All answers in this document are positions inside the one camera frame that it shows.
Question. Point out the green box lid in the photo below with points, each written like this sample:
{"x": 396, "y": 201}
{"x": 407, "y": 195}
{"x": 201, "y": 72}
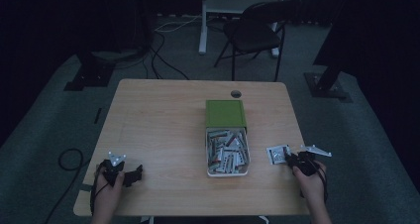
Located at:
{"x": 225, "y": 113}

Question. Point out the black stand with base plate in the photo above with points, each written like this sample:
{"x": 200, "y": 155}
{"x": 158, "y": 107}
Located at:
{"x": 89, "y": 75}

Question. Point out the white desk frame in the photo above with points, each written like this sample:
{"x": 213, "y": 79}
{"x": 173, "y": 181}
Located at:
{"x": 204, "y": 25}

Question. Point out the black slanted stand with base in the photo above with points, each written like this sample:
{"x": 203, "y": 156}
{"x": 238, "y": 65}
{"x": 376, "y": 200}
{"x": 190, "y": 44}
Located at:
{"x": 327, "y": 85}

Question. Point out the person's right hand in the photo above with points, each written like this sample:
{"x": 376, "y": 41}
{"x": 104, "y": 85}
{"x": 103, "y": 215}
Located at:
{"x": 310, "y": 186}

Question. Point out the black folding chair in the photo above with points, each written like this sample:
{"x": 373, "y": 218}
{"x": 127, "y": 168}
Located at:
{"x": 254, "y": 35}

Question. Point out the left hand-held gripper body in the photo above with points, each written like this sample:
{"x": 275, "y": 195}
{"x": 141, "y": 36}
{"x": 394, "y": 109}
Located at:
{"x": 110, "y": 168}

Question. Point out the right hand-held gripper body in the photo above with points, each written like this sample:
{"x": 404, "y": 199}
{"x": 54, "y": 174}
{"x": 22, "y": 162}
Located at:
{"x": 305, "y": 164}

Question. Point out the white plastic drawer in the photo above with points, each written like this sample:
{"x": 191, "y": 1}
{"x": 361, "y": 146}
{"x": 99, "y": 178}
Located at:
{"x": 208, "y": 171}

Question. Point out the person's left hand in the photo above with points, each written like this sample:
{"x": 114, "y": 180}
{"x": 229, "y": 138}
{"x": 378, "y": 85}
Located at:
{"x": 109, "y": 192}

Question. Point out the small silver foil packet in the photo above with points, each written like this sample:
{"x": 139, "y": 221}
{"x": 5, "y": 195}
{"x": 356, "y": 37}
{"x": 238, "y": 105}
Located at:
{"x": 277, "y": 154}

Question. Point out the black marker pen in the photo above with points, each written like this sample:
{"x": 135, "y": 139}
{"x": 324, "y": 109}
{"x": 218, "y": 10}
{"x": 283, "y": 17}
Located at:
{"x": 97, "y": 115}

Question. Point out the pile of silver packets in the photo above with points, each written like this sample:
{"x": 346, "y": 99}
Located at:
{"x": 227, "y": 151}

